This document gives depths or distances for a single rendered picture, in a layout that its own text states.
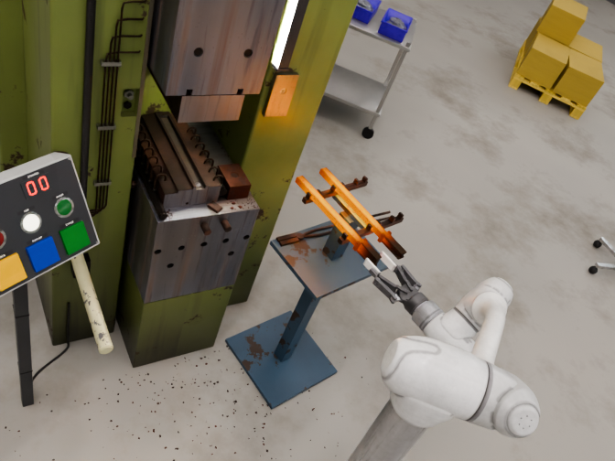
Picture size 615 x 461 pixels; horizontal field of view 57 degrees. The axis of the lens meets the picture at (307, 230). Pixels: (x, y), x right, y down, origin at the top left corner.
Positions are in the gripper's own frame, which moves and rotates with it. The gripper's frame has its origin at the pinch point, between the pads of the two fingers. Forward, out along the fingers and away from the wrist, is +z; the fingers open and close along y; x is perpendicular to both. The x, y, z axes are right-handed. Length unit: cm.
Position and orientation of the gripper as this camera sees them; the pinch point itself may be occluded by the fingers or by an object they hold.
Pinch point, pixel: (378, 262)
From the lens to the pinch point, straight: 190.2
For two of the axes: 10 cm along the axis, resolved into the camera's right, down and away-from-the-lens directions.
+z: -6.0, -6.8, 4.3
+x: 2.9, -6.9, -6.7
